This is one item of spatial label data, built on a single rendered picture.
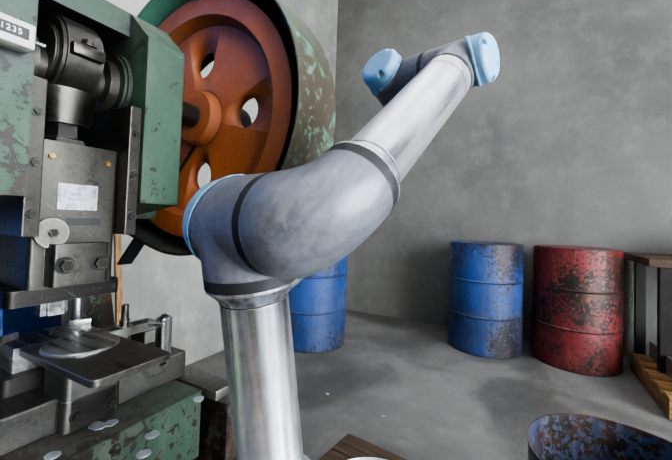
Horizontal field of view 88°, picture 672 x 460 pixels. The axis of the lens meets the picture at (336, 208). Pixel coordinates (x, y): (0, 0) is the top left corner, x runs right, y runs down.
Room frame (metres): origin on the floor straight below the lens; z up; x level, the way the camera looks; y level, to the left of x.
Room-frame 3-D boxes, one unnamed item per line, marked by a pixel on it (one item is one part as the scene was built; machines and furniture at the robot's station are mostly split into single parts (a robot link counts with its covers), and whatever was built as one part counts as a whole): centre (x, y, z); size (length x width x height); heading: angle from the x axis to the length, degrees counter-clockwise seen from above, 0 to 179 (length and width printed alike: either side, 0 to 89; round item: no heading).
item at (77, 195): (0.72, 0.55, 1.04); 0.17 x 0.15 x 0.30; 62
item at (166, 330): (0.84, 0.40, 0.75); 0.03 x 0.03 x 0.10; 62
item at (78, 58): (0.74, 0.59, 1.27); 0.21 x 0.12 x 0.34; 62
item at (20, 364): (0.74, 0.59, 0.76); 0.15 x 0.09 x 0.05; 152
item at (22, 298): (0.74, 0.60, 0.86); 0.20 x 0.16 x 0.05; 152
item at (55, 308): (0.74, 0.58, 0.84); 0.05 x 0.03 x 0.04; 152
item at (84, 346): (0.66, 0.44, 0.72); 0.25 x 0.14 x 0.14; 62
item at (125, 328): (0.89, 0.51, 0.76); 0.17 x 0.06 x 0.10; 152
